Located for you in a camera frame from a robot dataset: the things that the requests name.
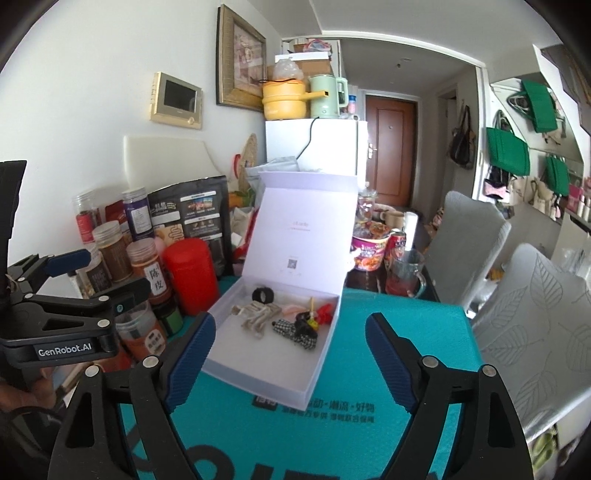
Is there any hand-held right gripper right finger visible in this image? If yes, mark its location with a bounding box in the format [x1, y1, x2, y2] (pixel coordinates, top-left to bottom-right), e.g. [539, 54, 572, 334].
[365, 312, 532, 480]

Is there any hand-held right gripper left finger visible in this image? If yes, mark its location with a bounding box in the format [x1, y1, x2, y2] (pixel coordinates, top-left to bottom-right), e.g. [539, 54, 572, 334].
[48, 311, 218, 480]

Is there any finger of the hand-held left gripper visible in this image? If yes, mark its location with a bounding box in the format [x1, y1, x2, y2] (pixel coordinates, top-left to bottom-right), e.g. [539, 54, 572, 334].
[0, 277, 152, 343]
[6, 248, 92, 297]

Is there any beige hair claw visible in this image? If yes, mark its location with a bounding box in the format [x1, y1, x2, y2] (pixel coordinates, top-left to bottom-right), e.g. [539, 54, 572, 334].
[231, 302, 280, 340]

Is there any black white checkered bow clip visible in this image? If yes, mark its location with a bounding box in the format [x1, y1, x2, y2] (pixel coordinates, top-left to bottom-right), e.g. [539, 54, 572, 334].
[271, 318, 319, 352]

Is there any white gift box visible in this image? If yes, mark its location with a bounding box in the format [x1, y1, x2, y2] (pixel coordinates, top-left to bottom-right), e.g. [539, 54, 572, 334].
[201, 172, 358, 409]

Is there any person's left hand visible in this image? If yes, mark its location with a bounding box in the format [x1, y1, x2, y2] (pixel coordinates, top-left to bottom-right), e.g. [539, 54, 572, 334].
[0, 362, 54, 414]

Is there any dark content jar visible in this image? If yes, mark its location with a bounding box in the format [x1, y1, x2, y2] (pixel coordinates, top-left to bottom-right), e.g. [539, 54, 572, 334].
[76, 249, 114, 296]

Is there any white label spice jar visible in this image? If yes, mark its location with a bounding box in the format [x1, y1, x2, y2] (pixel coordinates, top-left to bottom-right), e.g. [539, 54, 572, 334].
[127, 240, 168, 305]

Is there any orange label clear jar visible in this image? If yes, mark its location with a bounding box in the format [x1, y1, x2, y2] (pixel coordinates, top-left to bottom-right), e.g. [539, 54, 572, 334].
[115, 302, 167, 361]

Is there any brown spice jar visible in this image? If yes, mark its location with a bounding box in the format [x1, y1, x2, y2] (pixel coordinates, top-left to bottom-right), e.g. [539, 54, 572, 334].
[92, 220, 132, 282]

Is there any red label jar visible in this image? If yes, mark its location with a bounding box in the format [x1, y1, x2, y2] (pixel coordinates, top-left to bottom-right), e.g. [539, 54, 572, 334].
[71, 191, 105, 245]

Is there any green jar with dark lid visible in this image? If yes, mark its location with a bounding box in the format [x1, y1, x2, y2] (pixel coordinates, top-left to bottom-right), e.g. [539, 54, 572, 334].
[154, 302, 185, 337]

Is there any red canister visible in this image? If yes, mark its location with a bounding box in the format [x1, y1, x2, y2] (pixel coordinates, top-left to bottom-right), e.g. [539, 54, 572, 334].
[163, 239, 220, 317]

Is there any blue label jar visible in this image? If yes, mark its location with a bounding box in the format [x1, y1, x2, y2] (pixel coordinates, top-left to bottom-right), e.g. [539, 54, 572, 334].
[122, 188, 153, 241]

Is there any glass mug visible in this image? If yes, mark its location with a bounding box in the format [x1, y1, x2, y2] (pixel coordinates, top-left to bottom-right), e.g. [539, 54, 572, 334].
[385, 249, 428, 296]

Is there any black printed pouch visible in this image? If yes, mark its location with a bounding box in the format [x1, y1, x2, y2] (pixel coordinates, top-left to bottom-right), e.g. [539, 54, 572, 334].
[148, 175, 229, 278]

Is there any purple instant noodle cup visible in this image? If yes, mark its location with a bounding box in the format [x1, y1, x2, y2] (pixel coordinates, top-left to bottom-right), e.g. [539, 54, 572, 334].
[352, 222, 389, 273]

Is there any red and white packet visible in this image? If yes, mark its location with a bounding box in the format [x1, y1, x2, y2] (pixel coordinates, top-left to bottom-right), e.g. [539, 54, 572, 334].
[233, 208, 259, 259]

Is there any grey leaf pattern chair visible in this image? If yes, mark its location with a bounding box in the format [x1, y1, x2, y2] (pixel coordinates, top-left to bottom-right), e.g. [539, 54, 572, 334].
[471, 242, 591, 444]
[422, 191, 512, 319]

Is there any white cylinder bottle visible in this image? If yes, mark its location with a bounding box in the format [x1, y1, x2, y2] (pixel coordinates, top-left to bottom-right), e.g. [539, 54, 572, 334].
[403, 212, 420, 252]

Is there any white foam board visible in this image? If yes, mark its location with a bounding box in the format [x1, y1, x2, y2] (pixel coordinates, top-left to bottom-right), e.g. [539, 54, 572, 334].
[122, 135, 222, 190]

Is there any woven straw fan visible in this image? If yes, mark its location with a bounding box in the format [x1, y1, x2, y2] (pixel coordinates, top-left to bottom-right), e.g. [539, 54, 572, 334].
[236, 133, 258, 190]

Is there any brown door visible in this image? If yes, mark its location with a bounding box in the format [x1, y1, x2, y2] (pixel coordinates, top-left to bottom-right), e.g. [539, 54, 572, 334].
[365, 95, 419, 208]

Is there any dark hanging handbag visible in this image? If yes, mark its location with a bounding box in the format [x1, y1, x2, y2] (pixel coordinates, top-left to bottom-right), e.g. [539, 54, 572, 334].
[449, 106, 476, 169]

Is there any green tote bag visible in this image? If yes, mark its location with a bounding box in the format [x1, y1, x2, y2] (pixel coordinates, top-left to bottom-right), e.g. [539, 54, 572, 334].
[486, 127, 531, 177]

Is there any yellow pot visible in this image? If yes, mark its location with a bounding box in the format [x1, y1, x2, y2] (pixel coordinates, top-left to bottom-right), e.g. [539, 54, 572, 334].
[262, 79, 331, 121]

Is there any row of cosmetic bottles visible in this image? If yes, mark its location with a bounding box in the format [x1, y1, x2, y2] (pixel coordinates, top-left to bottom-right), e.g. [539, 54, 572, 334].
[570, 178, 591, 222]

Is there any clear plastic bag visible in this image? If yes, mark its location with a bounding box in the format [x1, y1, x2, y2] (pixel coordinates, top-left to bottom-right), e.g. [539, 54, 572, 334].
[272, 60, 303, 81]

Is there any green electric kettle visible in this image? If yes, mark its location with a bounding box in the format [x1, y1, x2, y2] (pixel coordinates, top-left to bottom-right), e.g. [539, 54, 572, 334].
[308, 75, 349, 119]

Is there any cardboard box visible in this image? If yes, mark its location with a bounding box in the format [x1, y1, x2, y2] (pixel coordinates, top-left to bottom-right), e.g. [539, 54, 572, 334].
[276, 41, 334, 78]

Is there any beige wall intercom panel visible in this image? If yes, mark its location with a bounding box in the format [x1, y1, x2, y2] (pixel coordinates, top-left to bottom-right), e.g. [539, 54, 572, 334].
[150, 71, 204, 130]

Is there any black power cable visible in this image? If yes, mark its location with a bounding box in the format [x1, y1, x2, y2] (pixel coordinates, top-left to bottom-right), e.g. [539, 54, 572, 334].
[295, 117, 319, 169]

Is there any gold picture frame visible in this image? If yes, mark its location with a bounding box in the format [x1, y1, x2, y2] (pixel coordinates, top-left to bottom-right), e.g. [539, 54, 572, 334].
[216, 4, 269, 113]

